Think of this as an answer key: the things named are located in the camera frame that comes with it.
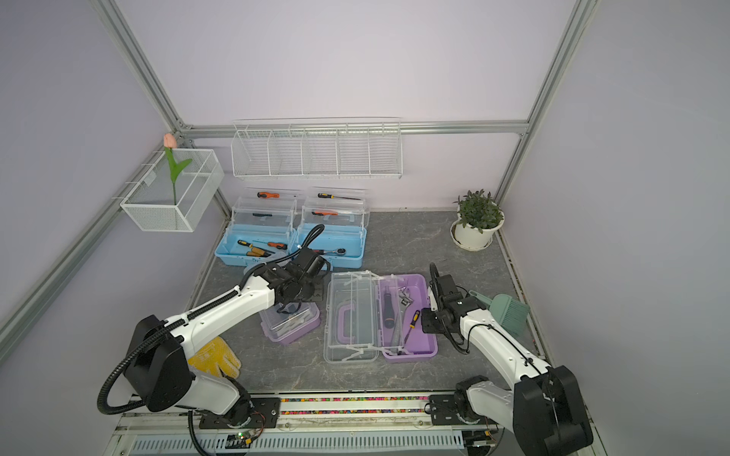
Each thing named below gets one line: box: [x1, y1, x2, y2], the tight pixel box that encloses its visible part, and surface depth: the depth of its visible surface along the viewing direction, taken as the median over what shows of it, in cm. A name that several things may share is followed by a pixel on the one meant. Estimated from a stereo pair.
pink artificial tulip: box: [162, 133, 193, 206], surface depth 87 cm
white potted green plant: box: [450, 189, 505, 252], surface depth 100 cm
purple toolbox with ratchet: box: [258, 302, 322, 345], surface depth 82 cm
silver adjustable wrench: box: [398, 285, 415, 317], surface depth 95 cm
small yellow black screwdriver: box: [403, 309, 421, 345], surface depth 91 cm
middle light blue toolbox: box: [288, 187, 370, 270], surface depth 111 cm
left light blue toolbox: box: [213, 187, 300, 268], surface depth 111 cm
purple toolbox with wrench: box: [323, 270, 439, 364], surface depth 89 cm
